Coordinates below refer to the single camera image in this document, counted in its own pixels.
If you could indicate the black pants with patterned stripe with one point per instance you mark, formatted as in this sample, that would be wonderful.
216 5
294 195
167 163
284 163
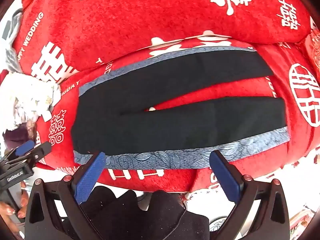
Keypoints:
175 126

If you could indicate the person's left hand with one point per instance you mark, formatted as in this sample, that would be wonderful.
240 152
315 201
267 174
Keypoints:
23 202

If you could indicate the red printed blanket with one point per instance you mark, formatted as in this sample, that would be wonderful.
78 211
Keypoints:
225 90

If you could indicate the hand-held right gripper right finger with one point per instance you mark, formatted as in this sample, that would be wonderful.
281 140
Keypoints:
226 177

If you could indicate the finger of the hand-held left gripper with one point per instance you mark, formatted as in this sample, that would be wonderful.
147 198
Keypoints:
41 151
23 148

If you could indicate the grey cloth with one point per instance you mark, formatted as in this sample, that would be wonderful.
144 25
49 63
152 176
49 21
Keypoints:
12 55

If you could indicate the dark purple cloth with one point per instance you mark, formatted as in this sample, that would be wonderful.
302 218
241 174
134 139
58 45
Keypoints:
15 137

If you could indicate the red patterned pillow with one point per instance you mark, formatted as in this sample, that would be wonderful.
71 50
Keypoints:
314 50

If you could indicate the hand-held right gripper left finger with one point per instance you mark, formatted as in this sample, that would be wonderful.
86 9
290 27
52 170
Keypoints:
90 177

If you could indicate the white patterned cloth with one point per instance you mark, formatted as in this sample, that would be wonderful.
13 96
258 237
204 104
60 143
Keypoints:
27 92

